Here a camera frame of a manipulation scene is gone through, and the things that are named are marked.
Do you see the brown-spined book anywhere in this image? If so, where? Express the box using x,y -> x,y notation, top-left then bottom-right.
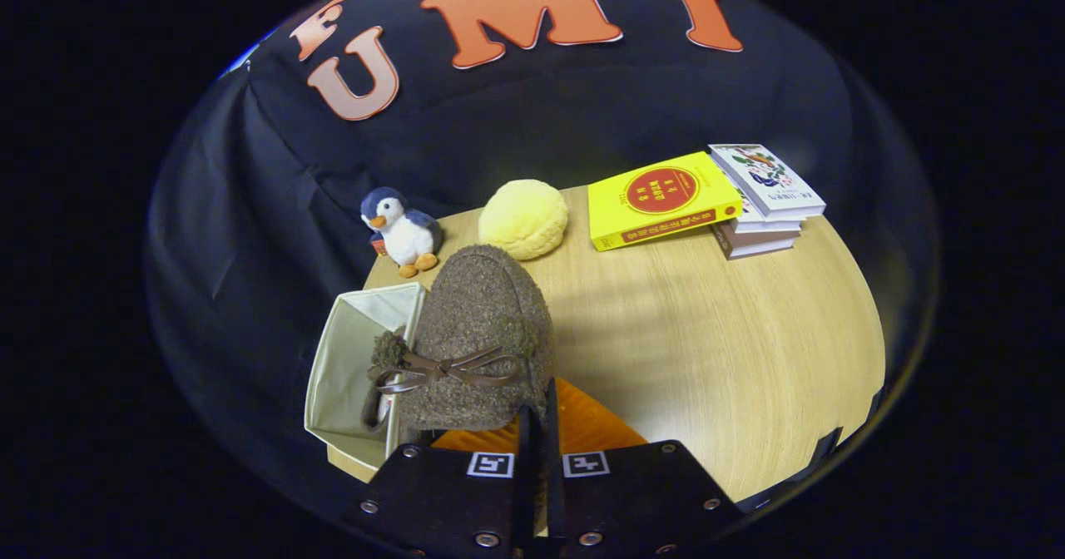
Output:
713,221 -> 802,260

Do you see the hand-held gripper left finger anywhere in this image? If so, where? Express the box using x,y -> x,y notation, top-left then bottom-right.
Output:
345,405 -> 538,559

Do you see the penguin plush toy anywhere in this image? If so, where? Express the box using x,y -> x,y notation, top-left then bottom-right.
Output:
360,186 -> 443,279

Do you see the brown fuzzy shoe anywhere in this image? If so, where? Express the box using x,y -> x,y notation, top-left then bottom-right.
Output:
362,245 -> 557,535

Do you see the yellow round plush cushion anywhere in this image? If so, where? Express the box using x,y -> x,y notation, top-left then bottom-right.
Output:
478,179 -> 570,261

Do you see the yellow book with red circle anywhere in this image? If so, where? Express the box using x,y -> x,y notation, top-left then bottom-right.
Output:
588,151 -> 744,252

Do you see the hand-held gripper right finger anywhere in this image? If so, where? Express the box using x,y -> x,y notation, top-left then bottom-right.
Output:
542,378 -> 746,557

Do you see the cream fabric storage box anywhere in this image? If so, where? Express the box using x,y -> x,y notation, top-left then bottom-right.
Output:
304,283 -> 428,470

